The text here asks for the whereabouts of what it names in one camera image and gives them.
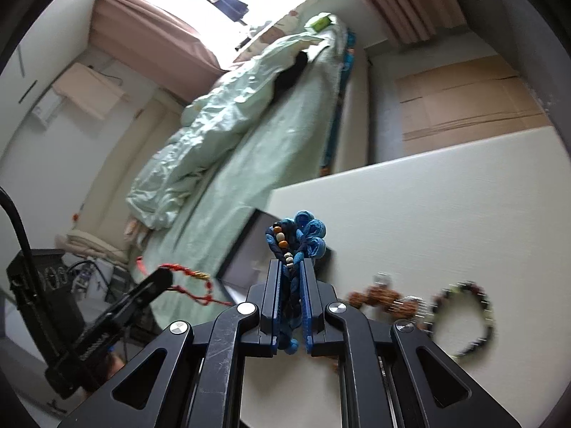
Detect black cable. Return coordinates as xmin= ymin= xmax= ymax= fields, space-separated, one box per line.
xmin=0 ymin=186 xmax=47 ymax=326

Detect light green bed sheet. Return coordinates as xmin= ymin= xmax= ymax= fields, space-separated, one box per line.
xmin=143 ymin=18 xmax=349 ymax=317

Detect white bed frame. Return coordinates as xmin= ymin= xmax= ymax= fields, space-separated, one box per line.
xmin=330 ymin=45 xmax=372 ymax=174

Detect beige cloth cover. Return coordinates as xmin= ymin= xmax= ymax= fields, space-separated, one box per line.
xmin=50 ymin=62 xmax=131 ymax=122

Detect red string bracelet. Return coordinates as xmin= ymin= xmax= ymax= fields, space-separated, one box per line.
xmin=136 ymin=256 xmax=233 ymax=309

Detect brown seed bead bracelet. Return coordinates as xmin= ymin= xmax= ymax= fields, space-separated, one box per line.
xmin=345 ymin=272 xmax=430 ymax=322

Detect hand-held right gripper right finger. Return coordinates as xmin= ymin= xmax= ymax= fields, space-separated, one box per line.
xmin=300 ymin=260 xmax=524 ymax=428

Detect black framed jewelry tray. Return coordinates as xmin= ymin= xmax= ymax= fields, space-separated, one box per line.
xmin=214 ymin=208 xmax=333 ymax=309

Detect blue braided beaded bracelet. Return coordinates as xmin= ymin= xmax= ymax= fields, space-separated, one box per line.
xmin=265 ymin=210 xmax=329 ymax=358

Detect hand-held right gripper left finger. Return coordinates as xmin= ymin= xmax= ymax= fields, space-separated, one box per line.
xmin=58 ymin=259 xmax=287 ymax=428

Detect blue patterned mattress edge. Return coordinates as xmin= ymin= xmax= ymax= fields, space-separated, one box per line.
xmin=319 ymin=31 xmax=358 ymax=177

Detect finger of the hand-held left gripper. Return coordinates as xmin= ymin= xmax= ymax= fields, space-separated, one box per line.
xmin=74 ymin=268 xmax=175 ymax=360

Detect pink curtain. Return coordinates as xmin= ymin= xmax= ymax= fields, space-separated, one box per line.
xmin=332 ymin=0 xmax=468 ymax=46
xmin=88 ymin=0 xmax=224 ymax=101

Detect flattened cardboard sheets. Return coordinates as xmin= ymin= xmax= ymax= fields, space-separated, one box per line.
xmin=396 ymin=55 xmax=550 ymax=155

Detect light green duvet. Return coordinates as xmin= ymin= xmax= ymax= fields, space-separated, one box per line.
xmin=126 ymin=21 xmax=340 ymax=233

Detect black garment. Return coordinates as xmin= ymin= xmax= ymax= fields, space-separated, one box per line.
xmin=271 ymin=51 xmax=310 ymax=105

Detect dark and green bead bracelet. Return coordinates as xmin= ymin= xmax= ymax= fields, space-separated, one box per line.
xmin=427 ymin=280 xmax=497 ymax=360

